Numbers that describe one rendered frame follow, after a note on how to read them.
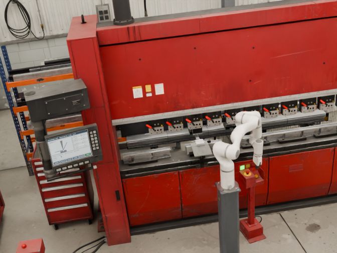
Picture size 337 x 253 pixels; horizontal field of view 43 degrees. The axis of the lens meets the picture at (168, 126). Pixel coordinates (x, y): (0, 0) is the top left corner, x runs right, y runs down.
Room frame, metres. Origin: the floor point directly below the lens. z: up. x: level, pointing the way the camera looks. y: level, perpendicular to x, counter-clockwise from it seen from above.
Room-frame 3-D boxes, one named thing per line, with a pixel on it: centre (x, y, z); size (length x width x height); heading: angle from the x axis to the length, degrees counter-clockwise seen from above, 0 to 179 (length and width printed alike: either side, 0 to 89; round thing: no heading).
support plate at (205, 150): (3.72, -0.31, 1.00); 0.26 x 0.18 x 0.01; 5
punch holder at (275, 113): (3.94, -1.07, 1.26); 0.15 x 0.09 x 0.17; 95
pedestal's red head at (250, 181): (3.53, -0.78, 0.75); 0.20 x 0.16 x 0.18; 106
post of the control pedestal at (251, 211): (3.53, -0.78, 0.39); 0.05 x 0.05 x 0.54; 16
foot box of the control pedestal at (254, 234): (3.50, -0.79, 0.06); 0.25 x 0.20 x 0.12; 16
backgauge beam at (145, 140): (4.21, -0.67, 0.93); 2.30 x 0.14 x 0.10; 95
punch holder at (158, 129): (3.83, 0.13, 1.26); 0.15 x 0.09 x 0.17; 95
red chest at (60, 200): (4.09, 1.23, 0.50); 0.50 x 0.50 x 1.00; 5
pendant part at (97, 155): (3.27, 0.84, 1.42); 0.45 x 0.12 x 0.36; 109
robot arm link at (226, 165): (3.06, -0.44, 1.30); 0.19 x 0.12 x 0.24; 50
